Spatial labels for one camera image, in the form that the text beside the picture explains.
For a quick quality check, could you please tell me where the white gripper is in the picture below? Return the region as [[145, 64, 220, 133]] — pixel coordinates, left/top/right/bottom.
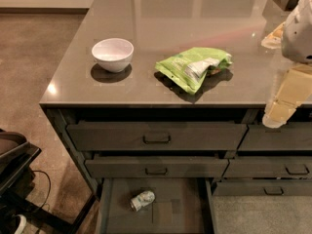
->
[[261, 0, 312, 129]]

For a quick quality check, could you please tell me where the dark robot base cart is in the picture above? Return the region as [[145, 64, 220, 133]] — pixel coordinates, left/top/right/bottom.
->
[[0, 131, 41, 234]]

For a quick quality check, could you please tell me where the top right grey drawer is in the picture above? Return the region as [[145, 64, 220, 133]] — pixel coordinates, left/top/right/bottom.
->
[[239, 122, 312, 151]]

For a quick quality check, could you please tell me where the grey drawer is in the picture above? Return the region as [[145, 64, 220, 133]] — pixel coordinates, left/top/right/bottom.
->
[[66, 121, 247, 151], [239, 122, 312, 151], [223, 156, 312, 178], [214, 180, 312, 196], [85, 156, 228, 178]]

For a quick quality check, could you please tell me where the middle right grey drawer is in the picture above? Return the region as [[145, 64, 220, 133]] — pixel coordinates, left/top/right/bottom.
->
[[223, 156, 312, 178]]

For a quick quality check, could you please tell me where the bottom right grey drawer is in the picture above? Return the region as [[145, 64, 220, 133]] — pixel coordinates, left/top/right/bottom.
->
[[214, 180, 312, 196]]

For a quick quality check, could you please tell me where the grey counter cabinet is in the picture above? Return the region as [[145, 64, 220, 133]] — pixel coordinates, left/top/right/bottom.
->
[[40, 0, 312, 234]]

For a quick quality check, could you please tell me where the bottom left open drawer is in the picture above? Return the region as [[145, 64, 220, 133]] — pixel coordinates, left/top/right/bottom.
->
[[96, 178, 217, 234]]

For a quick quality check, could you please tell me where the top left grey drawer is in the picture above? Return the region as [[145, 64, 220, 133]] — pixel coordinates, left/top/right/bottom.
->
[[66, 121, 247, 151]]

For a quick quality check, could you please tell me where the middle left grey drawer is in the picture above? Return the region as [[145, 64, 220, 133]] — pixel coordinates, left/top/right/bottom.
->
[[85, 156, 228, 178]]

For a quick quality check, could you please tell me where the green chip bag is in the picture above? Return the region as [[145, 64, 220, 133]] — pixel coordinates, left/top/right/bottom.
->
[[155, 47, 232, 95]]

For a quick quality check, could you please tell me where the white ceramic bowl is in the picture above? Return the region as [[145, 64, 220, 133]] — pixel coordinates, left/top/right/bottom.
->
[[92, 38, 134, 73]]

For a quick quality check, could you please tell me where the black cable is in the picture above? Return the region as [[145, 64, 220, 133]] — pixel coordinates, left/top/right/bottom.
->
[[28, 170, 53, 213]]

